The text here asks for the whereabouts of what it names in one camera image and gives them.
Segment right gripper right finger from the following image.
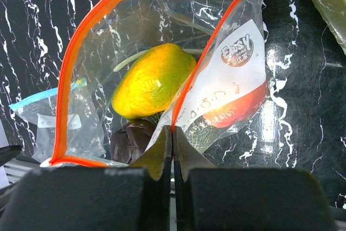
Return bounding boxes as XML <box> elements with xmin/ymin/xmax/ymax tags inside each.
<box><xmin>172</xmin><ymin>127</ymin><xmax>337</xmax><ymax>230</ymax></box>

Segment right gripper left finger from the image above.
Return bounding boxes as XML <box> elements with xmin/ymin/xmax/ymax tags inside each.
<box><xmin>1</xmin><ymin>126</ymin><xmax>172</xmax><ymax>230</ymax></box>

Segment green netted melon toy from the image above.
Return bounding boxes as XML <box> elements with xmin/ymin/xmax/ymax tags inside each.
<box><xmin>113</xmin><ymin>48</ymin><xmax>233</xmax><ymax>155</ymax></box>

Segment dark purple eggplant toy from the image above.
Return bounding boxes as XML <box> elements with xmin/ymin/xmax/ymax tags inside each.
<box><xmin>110</xmin><ymin>119</ymin><xmax>156</xmax><ymax>164</ymax></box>

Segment peach fruit toy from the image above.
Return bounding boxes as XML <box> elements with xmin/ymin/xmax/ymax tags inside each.
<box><xmin>203</xmin><ymin>82</ymin><xmax>268</xmax><ymax>128</ymax></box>

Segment yellow orange mango toy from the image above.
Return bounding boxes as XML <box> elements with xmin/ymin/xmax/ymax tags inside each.
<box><xmin>111</xmin><ymin>43</ymin><xmax>196</xmax><ymax>120</ymax></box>

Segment red zip clear bag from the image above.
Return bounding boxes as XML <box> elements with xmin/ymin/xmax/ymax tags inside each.
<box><xmin>47</xmin><ymin>0</ymin><xmax>269</xmax><ymax>167</ymax></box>

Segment blue zip clear bag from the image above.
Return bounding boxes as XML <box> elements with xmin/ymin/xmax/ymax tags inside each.
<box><xmin>10</xmin><ymin>78</ymin><xmax>105</xmax><ymax>163</ymax></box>

